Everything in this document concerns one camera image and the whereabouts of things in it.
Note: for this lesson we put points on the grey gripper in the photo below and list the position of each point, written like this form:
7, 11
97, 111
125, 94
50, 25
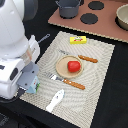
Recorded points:
28, 74

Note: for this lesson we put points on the light blue milk carton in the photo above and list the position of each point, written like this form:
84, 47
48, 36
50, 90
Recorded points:
34, 86

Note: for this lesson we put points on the red toy tomato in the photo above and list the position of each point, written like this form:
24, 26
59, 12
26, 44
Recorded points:
73, 66

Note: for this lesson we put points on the grey frying pan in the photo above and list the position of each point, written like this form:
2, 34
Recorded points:
43, 38

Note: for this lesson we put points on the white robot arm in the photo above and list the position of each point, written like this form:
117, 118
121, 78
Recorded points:
17, 53

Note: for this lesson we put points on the white toy fish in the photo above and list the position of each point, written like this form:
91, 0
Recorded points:
55, 100

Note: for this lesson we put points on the round wooden plate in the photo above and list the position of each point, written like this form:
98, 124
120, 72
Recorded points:
62, 68

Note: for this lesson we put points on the woven beige placemat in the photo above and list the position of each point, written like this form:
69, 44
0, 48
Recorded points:
77, 106

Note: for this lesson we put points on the grey cooking pot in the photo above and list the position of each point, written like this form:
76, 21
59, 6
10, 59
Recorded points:
68, 8

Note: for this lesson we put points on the wooden toy stove board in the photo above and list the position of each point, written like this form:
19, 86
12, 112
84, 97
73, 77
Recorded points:
104, 27

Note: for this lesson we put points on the cream sink bowl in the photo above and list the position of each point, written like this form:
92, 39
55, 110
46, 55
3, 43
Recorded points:
122, 15

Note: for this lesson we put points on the wooden handled toy fork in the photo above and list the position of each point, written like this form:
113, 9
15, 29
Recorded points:
66, 81

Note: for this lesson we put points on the wooden handled toy knife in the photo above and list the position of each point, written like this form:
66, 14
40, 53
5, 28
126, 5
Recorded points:
80, 56

